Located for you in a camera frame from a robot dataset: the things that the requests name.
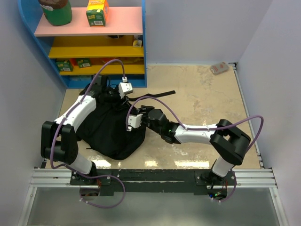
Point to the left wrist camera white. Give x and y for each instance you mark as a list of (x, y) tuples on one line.
[(125, 87)]

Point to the black student backpack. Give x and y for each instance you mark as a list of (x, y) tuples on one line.
[(105, 131)]

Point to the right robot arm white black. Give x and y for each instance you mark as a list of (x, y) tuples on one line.
[(229, 141)]

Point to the green small box right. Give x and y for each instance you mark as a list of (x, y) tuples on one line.
[(83, 62)]

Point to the green small box left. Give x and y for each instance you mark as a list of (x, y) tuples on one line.
[(64, 65)]

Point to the blue shelf unit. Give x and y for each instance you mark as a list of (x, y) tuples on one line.
[(78, 40)]

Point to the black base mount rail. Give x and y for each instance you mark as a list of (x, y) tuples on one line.
[(196, 181)]

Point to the green small box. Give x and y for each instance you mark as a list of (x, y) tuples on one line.
[(64, 65), (83, 62)]

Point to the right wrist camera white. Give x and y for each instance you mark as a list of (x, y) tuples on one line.
[(134, 121)]

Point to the green brown bag on shelf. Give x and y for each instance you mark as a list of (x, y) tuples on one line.
[(57, 12)]

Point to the yellow green box on shelf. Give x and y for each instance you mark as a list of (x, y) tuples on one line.
[(97, 13)]

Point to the grey red packet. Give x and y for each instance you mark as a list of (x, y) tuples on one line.
[(219, 68)]

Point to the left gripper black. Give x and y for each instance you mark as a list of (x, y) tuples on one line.
[(121, 103)]

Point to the small yellow white box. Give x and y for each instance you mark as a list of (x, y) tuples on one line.
[(137, 43)]

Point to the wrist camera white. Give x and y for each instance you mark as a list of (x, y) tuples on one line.
[(134, 121), (125, 87)]

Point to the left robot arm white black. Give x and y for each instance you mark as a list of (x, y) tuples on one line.
[(58, 138)]

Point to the orange snack packet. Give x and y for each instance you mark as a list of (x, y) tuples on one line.
[(105, 60)]

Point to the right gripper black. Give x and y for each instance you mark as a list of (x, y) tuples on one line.
[(144, 109)]

